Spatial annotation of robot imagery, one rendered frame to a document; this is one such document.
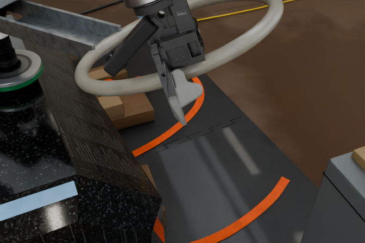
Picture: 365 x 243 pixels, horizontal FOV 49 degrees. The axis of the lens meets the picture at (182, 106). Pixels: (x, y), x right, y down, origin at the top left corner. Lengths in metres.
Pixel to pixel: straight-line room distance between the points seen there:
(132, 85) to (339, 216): 0.72
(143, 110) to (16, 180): 1.36
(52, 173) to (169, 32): 0.60
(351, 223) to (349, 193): 0.09
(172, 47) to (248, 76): 2.24
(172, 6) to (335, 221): 0.81
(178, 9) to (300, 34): 2.85
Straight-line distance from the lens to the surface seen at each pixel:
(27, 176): 1.14
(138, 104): 2.44
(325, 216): 1.27
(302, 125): 2.54
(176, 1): 0.65
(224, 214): 2.00
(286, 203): 2.09
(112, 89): 0.75
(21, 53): 1.53
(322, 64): 3.14
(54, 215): 1.12
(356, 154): 1.16
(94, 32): 1.16
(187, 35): 0.64
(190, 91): 0.65
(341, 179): 1.14
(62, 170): 1.13
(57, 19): 1.24
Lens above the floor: 1.64
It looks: 40 degrees down
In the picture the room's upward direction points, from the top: straight up
